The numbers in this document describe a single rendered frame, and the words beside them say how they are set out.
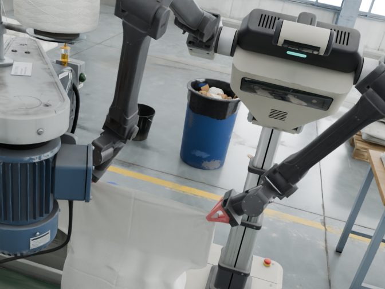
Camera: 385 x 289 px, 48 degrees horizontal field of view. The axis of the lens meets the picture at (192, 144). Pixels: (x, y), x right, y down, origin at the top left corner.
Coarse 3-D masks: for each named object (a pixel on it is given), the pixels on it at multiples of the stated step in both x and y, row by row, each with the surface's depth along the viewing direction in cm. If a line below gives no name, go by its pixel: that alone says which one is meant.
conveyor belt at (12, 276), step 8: (0, 272) 175; (8, 272) 176; (16, 272) 177; (0, 280) 172; (8, 280) 172; (16, 280) 173; (24, 280) 174; (32, 280) 174; (40, 280) 175; (0, 288) 168; (8, 288) 169; (16, 288) 169; (24, 288) 170; (32, 288) 171; (40, 288) 171; (48, 288) 172; (56, 288) 173
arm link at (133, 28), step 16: (128, 16) 90; (160, 16) 85; (128, 32) 90; (144, 32) 88; (160, 32) 89; (128, 48) 93; (144, 48) 95; (128, 64) 97; (144, 64) 100; (128, 80) 100; (128, 96) 104; (112, 112) 111; (128, 112) 109; (112, 128) 115; (128, 128) 114
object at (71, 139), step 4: (68, 132) 93; (60, 136) 93; (64, 136) 92; (68, 136) 92; (72, 136) 92; (76, 136) 93; (64, 140) 93; (68, 140) 92; (72, 140) 92; (76, 140) 92
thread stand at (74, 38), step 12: (0, 0) 88; (0, 12) 89; (0, 24) 90; (12, 24) 90; (0, 36) 91; (36, 36) 84; (48, 36) 85; (60, 36) 86; (72, 36) 87; (84, 36) 90; (0, 48) 93; (0, 60) 94; (12, 60) 95
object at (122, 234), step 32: (96, 192) 128; (128, 192) 124; (64, 224) 136; (96, 224) 133; (128, 224) 129; (160, 224) 127; (192, 224) 125; (96, 256) 131; (128, 256) 131; (160, 256) 131; (192, 256) 130; (64, 288) 138; (96, 288) 133; (128, 288) 129; (160, 288) 128
